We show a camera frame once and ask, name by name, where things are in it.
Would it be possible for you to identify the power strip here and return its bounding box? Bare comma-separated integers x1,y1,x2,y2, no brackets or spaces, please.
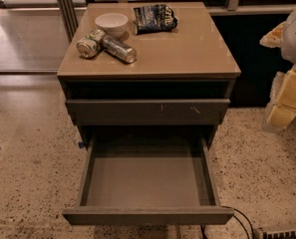
254,228,296,239

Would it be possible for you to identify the brown drawer cabinet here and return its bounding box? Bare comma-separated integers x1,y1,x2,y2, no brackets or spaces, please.
56,1,242,226

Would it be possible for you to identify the closed top drawer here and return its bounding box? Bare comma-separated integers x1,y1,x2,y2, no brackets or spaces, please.
66,99,229,125

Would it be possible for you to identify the green and white can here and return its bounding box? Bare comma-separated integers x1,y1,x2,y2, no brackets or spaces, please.
77,29,106,59

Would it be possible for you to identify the open middle drawer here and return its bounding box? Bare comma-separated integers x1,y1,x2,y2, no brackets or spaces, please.
63,136,234,226

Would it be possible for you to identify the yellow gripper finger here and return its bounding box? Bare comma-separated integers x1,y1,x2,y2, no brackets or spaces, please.
262,72,285,132
267,64,296,129

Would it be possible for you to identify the white ceramic bowl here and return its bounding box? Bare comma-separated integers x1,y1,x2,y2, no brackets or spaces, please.
95,13,129,38

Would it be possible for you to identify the black cable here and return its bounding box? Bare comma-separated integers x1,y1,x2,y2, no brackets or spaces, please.
200,205,256,239

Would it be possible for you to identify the silver redbull can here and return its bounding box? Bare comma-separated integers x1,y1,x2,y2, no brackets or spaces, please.
102,35,137,64

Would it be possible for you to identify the blue chip bag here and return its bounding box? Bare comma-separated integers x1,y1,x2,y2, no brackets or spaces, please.
133,4,178,35

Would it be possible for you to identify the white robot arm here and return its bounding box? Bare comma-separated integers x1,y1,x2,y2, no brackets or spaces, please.
259,8,296,132

